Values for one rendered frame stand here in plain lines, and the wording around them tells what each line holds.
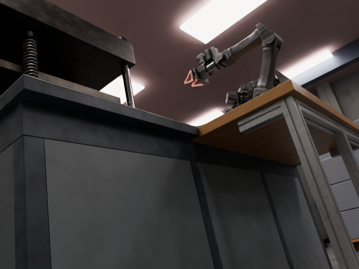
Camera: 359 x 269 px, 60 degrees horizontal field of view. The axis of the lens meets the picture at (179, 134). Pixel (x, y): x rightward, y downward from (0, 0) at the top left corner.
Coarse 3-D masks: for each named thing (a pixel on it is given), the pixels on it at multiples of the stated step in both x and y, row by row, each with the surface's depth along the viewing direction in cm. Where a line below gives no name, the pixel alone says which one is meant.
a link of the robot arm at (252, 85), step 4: (276, 72) 188; (276, 76) 187; (280, 76) 187; (284, 76) 187; (256, 80) 187; (276, 80) 188; (280, 80) 186; (284, 80) 186; (248, 84) 184; (252, 84) 185; (256, 84) 186; (276, 84) 194; (240, 88) 183; (248, 88) 183; (252, 88) 184; (248, 92) 185; (252, 92) 188
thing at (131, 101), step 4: (124, 64) 242; (124, 68) 240; (128, 68) 243; (124, 72) 239; (128, 72) 241; (124, 76) 238; (128, 76) 239; (124, 80) 237; (128, 80) 237; (124, 84) 236; (128, 84) 235; (124, 88) 236; (128, 88) 234; (128, 92) 233; (132, 92) 235; (128, 96) 232; (132, 96) 233; (128, 100) 231; (132, 100) 231; (128, 104) 230; (132, 104) 230
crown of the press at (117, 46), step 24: (0, 0) 170; (24, 0) 183; (0, 24) 182; (24, 24) 186; (48, 24) 190; (72, 24) 207; (0, 48) 200; (48, 48) 209; (72, 48) 214; (96, 48) 219; (120, 48) 239; (48, 72) 233; (72, 72) 239; (96, 72) 246; (120, 72) 252
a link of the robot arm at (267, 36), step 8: (256, 32) 143; (264, 32) 138; (272, 32) 135; (248, 40) 146; (256, 40) 143; (264, 40) 138; (272, 40) 135; (232, 48) 151; (240, 48) 148; (248, 48) 147; (232, 56) 150; (240, 56) 152; (224, 64) 155; (232, 64) 156
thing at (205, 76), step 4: (196, 68) 164; (196, 72) 162; (200, 72) 162; (204, 72) 161; (208, 72) 160; (196, 76) 161; (200, 76) 162; (204, 76) 162; (208, 76) 162; (204, 80) 165
